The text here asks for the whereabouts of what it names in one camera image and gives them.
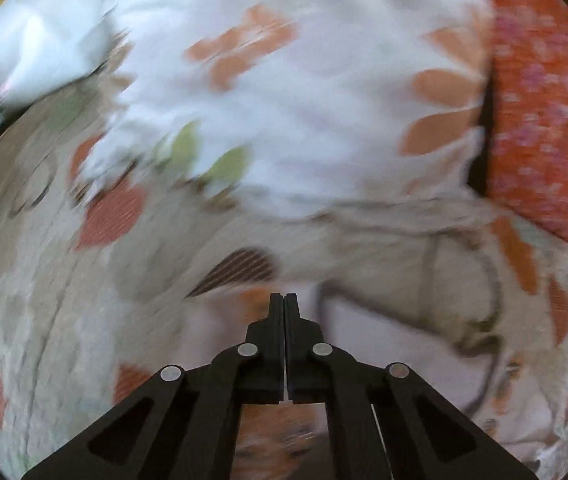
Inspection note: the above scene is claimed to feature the white pillow at left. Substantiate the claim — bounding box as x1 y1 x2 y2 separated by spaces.
0 0 120 113

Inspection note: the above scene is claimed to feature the orange dotted pillow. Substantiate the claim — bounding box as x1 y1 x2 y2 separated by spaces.
481 0 568 263

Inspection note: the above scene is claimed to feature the small pale printed garment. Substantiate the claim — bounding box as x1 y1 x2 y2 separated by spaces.
179 200 568 480

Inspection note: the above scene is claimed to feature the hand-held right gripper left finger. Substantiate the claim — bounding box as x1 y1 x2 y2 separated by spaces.
21 292 285 480

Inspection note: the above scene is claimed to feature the quilted heart print bedspread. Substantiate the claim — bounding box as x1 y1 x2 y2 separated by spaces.
0 77 325 480

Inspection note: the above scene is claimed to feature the white floral pillow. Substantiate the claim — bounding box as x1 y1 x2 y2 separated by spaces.
71 0 496 223

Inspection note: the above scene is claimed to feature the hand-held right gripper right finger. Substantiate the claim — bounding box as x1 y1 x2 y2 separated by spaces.
284 292 540 480

